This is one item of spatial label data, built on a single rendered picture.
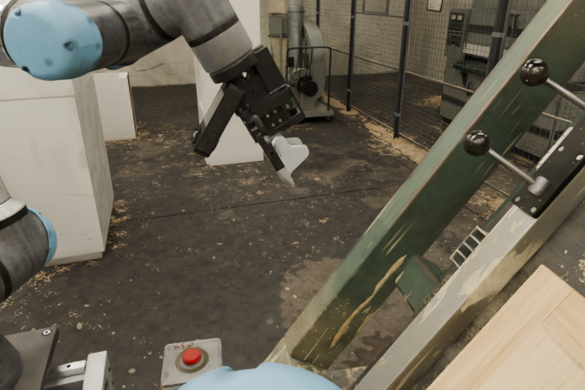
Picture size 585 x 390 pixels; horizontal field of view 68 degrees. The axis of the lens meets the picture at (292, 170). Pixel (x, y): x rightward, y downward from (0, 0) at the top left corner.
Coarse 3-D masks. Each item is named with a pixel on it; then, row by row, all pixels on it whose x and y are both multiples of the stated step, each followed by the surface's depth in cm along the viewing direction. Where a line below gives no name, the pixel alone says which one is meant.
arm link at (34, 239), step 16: (0, 176) 74; (0, 192) 73; (0, 208) 72; (16, 208) 74; (32, 208) 81; (0, 224) 71; (16, 224) 73; (32, 224) 77; (48, 224) 80; (0, 240) 71; (16, 240) 73; (32, 240) 75; (48, 240) 79; (0, 256) 70; (16, 256) 72; (32, 256) 75; (48, 256) 79; (16, 272) 71; (32, 272) 76; (16, 288) 73
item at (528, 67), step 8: (528, 64) 59; (536, 64) 58; (544, 64) 58; (520, 72) 60; (528, 72) 59; (536, 72) 58; (544, 72) 58; (520, 80) 61; (528, 80) 59; (536, 80) 59; (544, 80) 59; (552, 80) 59; (552, 88) 59; (560, 88) 59; (568, 96) 59; (576, 96) 59; (576, 104) 59; (584, 104) 58
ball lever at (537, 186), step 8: (472, 136) 62; (480, 136) 61; (488, 136) 62; (464, 144) 62; (472, 144) 61; (480, 144) 61; (488, 144) 61; (472, 152) 62; (480, 152) 61; (488, 152) 62; (496, 152) 62; (496, 160) 62; (504, 160) 62; (512, 168) 61; (520, 176) 61; (528, 176) 61; (536, 184) 60; (544, 184) 60; (536, 192) 60
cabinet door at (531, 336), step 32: (544, 288) 57; (512, 320) 58; (544, 320) 55; (576, 320) 51; (480, 352) 60; (512, 352) 56; (544, 352) 53; (576, 352) 50; (448, 384) 61; (480, 384) 58; (512, 384) 54; (544, 384) 51; (576, 384) 48
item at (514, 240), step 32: (576, 192) 59; (512, 224) 63; (544, 224) 61; (480, 256) 65; (512, 256) 62; (448, 288) 67; (480, 288) 63; (416, 320) 69; (448, 320) 64; (416, 352) 66; (384, 384) 68
